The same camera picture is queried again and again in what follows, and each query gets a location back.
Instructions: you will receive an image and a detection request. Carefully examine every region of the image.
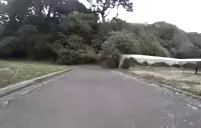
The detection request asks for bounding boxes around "wood of dark trees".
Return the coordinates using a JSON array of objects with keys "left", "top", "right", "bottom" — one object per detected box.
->
[{"left": 0, "top": 0, "right": 201, "bottom": 70}]

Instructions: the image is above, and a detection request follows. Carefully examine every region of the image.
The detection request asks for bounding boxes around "grey asphalt path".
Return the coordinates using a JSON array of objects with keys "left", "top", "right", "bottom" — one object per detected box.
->
[{"left": 0, "top": 64, "right": 201, "bottom": 128}]

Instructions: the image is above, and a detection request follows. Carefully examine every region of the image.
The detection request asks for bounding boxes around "concrete kerb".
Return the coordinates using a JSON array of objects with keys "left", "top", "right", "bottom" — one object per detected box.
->
[{"left": 0, "top": 67, "right": 74, "bottom": 103}]

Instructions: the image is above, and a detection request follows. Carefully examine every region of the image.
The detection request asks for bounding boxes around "pale kerb edge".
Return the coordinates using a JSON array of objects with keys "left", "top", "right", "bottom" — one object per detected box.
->
[{"left": 111, "top": 69, "right": 201, "bottom": 104}]

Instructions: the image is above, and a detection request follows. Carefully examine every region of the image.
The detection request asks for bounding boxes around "grass verge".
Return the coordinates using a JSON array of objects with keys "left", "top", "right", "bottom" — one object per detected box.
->
[{"left": 121, "top": 65, "right": 201, "bottom": 101}]

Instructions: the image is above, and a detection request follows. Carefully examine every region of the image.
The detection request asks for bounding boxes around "grass field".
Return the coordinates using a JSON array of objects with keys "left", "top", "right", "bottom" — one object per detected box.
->
[{"left": 0, "top": 57, "right": 70, "bottom": 93}]

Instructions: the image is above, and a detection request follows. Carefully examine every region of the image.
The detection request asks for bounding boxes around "white guard rail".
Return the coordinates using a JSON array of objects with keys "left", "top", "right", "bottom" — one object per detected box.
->
[{"left": 118, "top": 54, "right": 201, "bottom": 75}]

